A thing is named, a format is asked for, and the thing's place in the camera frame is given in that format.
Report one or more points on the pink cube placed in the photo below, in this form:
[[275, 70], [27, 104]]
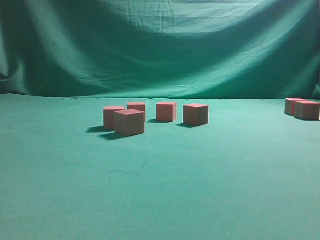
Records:
[[166, 111], [196, 114]]

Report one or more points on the pink cube carried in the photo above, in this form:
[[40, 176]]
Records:
[[108, 116], [140, 106], [129, 122]]

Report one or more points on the pink cube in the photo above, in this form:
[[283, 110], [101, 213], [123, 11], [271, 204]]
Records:
[[290, 105], [307, 110]]

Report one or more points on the green cloth backdrop and cover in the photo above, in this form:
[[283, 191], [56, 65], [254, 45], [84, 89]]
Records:
[[251, 173]]

